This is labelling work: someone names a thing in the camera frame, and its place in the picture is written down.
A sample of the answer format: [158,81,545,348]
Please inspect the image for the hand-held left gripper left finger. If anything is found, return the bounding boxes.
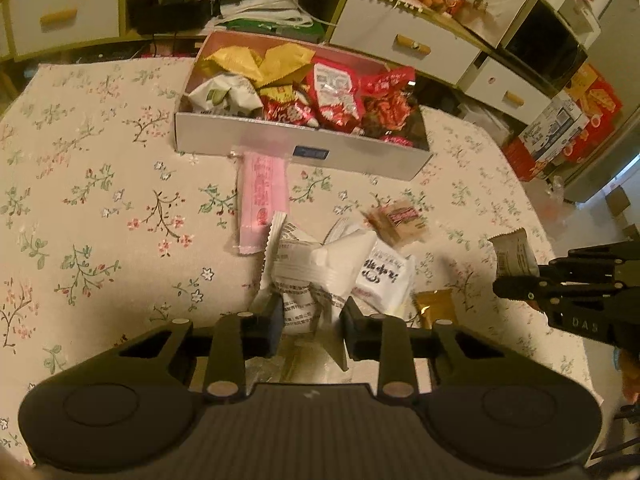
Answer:
[116,295,287,402]

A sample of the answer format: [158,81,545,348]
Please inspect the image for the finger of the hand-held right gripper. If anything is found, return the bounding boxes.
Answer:
[491,275,627,312]
[536,241,640,282]

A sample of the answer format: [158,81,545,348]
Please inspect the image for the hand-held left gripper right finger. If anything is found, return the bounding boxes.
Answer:
[339,296,508,402]

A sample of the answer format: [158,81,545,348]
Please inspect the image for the small tan snack packet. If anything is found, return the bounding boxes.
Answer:
[486,227,542,279]

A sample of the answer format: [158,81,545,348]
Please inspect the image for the pink-lined silver box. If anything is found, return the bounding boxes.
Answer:
[174,30,434,182]

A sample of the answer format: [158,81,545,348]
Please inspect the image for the red candy packet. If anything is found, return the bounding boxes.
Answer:
[262,97,321,129]

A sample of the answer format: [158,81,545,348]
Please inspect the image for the red packet with white label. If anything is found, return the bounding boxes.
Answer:
[304,59,367,132]

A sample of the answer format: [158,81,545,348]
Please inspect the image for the gold snack packet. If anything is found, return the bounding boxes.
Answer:
[254,42,319,87]

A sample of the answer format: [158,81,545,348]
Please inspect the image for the white packet with black writing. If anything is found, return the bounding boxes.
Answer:
[349,239,417,319]

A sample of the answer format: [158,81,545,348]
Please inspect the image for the small gold candy packet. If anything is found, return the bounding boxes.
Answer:
[414,289,454,331]

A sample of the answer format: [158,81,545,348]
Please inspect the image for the small brown snack packet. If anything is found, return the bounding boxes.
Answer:
[361,199,432,247]

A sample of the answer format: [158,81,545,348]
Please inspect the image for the pink snack packet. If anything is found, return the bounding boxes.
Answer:
[236,151,292,257]

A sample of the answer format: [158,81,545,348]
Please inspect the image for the colourful carton box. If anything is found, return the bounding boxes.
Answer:
[501,94,592,182]

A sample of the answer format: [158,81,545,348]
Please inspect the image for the orange red gift box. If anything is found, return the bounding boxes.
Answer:
[564,61,624,162]

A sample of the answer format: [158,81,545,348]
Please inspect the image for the small white drawer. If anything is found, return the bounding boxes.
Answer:
[459,56,552,124]

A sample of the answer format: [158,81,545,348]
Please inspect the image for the black microwave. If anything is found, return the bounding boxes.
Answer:
[494,0,589,97]

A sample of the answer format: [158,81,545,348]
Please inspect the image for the floral tablecloth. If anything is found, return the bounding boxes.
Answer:
[0,54,593,463]

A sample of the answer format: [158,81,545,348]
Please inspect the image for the white green snack packet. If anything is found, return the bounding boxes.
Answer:
[188,72,264,117]

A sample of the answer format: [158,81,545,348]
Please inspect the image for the wooden cabinet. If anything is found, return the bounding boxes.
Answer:
[0,0,556,126]

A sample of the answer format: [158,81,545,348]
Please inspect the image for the plain red snack packet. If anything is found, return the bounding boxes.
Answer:
[359,66,417,104]

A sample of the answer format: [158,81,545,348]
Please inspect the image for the white box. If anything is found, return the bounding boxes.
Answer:
[557,0,603,36]

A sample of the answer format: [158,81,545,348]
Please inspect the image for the white paper bag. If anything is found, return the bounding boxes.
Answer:
[451,0,534,44]

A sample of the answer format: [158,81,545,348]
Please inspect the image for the wide white drawer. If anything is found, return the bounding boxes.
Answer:
[9,0,122,59]
[329,0,482,87]

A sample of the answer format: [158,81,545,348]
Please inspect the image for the stack of papers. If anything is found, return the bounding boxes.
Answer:
[219,0,327,44]

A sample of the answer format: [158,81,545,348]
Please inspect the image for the black bag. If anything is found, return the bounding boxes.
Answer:
[126,0,224,37]

